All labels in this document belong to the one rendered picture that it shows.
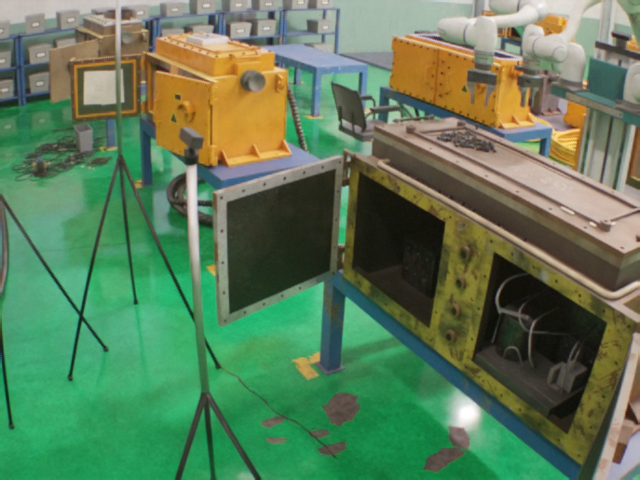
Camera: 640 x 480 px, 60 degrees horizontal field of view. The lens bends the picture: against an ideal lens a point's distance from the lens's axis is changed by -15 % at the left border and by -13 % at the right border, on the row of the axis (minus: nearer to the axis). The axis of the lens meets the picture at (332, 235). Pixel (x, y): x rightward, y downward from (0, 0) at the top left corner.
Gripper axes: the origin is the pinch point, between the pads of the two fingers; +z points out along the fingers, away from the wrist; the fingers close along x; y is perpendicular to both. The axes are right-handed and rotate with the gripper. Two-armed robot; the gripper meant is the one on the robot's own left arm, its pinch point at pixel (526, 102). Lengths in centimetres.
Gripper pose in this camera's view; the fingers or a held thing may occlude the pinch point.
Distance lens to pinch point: 300.3
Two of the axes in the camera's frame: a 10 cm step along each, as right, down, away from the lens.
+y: 5.1, 4.0, -7.7
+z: -0.5, 9.0, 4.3
